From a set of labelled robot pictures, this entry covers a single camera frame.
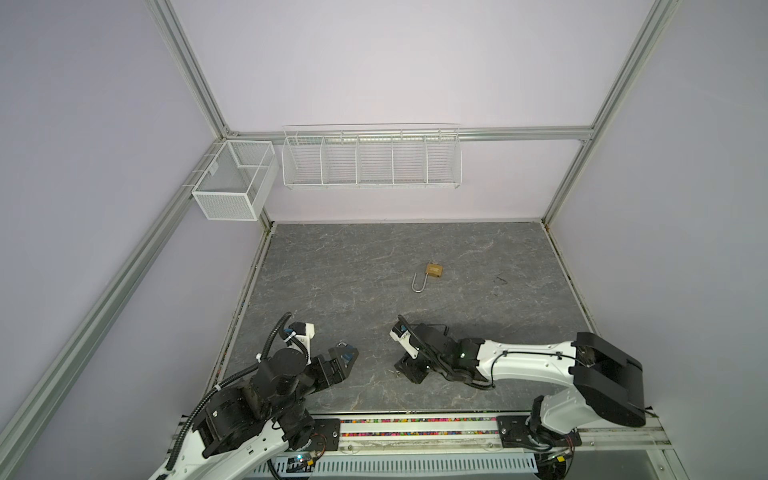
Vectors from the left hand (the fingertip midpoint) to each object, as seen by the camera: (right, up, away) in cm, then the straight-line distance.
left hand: (346, 364), depth 67 cm
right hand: (+13, -5, +14) cm, 20 cm away
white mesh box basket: (-43, +48, +33) cm, 72 cm away
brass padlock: (+24, +19, +39) cm, 49 cm away
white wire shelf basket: (+3, +57, +32) cm, 66 cm away
